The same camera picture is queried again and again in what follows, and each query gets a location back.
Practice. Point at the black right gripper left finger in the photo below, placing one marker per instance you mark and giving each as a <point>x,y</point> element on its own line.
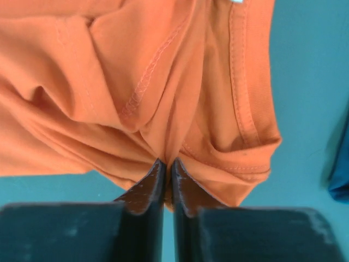
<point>130,228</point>

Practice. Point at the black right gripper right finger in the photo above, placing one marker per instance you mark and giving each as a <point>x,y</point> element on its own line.
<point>208,230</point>

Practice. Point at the orange t-shirt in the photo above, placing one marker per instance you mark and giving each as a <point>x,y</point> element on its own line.
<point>113,86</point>

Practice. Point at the folded blue t-shirt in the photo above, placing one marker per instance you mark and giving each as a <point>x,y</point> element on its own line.
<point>338,181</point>

